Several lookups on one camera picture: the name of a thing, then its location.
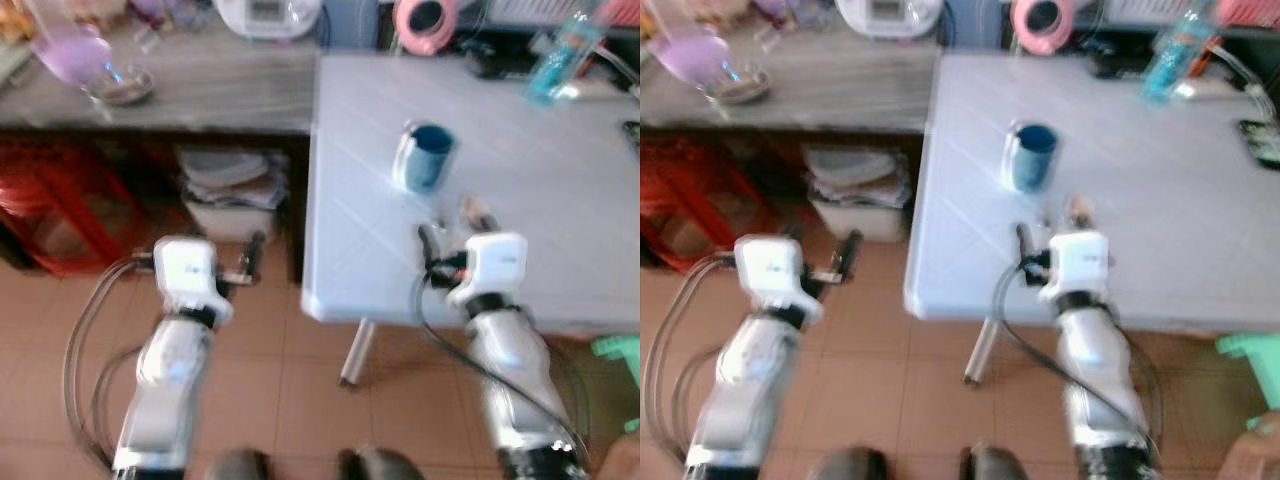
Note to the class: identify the flat black object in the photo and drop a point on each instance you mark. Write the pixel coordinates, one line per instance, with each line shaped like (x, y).
(495, 64)
(1118, 65)

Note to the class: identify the white kitchen appliance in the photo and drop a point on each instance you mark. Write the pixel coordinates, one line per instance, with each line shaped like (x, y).
(888, 16)
(268, 18)

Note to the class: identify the black phone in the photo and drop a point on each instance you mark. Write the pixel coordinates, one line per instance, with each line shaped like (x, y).
(1260, 142)
(632, 134)

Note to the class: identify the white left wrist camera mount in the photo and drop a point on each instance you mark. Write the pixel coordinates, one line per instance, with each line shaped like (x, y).
(188, 272)
(772, 270)

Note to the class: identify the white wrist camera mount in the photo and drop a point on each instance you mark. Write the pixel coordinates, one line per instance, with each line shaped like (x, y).
(188, 272)
(772, 270)
(1080, 262)
(492, 265)

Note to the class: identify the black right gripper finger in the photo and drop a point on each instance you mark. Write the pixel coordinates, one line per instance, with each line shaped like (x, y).
(429, 244)
(1026, 242)
(1080, 214)
(478, 216)

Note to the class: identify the green plastic stool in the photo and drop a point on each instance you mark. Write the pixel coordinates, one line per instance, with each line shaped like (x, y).
(1255, 360)
(620, 352)

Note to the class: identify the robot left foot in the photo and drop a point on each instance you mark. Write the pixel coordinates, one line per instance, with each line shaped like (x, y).
(238, 466)
(848, 465)

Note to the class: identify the white bin with papers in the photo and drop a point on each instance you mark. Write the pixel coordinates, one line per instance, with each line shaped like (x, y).
(232, 190)
(858, 190)

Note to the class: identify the small glass bowl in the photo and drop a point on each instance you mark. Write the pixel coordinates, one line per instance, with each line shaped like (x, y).
(740, 86)
(122, 88)

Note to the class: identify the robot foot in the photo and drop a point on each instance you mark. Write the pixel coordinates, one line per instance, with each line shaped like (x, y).
(1000, 465)
(238, 466)
(380, 466)
(848, 465)

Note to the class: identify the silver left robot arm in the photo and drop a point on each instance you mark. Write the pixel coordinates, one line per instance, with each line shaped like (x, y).
(752, 385)
(172, 380)

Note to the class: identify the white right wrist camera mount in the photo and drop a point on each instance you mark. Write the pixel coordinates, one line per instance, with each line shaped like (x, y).
(1080, 262)
(492, 265)

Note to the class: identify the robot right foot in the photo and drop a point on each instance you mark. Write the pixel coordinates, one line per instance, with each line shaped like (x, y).
(380, 466)
(1000, 465)

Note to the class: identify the pink round roll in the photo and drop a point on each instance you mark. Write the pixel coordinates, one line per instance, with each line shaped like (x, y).
(1024, 35)
(408, 35)

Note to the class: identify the grey blue container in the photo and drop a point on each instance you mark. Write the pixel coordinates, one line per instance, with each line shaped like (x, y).
(975, 22)
(355, 22)

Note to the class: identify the grey metal table leg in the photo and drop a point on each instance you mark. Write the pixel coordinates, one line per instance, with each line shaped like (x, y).
(358, 355)
(982, 352)

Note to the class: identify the brown stool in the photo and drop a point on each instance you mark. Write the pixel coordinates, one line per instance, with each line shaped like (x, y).
(1255, 450)
(625, 462)

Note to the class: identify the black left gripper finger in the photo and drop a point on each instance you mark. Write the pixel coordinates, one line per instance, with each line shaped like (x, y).
(254, 254)
(850, 252)

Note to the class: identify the blue and white cup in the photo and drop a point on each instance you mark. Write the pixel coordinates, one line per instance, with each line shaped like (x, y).
(428, 160)
(1032, 158)

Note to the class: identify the red plastic stool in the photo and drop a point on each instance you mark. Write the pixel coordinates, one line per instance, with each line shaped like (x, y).
(60, 200)
(690, 195)

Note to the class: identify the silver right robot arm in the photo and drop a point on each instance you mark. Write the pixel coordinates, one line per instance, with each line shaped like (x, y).
(1105, 380)
(520, 380)

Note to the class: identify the clear blue water bottle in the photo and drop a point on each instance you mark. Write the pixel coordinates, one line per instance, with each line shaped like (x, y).
(1178, 55)
(560, 60)

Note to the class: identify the purple plastic jug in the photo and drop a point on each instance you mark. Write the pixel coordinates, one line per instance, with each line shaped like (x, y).
(75, 58)
(690, 58)

